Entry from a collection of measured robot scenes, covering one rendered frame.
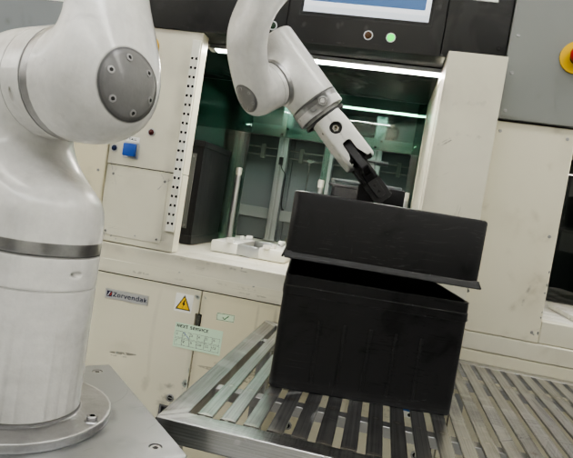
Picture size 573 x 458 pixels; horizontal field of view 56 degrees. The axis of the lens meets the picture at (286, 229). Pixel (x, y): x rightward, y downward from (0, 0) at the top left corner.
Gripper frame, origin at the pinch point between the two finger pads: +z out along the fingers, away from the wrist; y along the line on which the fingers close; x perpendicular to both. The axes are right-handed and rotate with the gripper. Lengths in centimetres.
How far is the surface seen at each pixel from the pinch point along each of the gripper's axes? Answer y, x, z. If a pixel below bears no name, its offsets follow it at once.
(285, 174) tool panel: 117, 11, -19
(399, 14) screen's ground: 28.4, -29.9, -26.9
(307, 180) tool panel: 120, 5, -12
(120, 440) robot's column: -37, 42, 4
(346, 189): 81, -2, -1
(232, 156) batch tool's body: 85, 22, -32
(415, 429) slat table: -20.7, 17.0, 28.2
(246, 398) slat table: -19.9, 33.5, 11.7
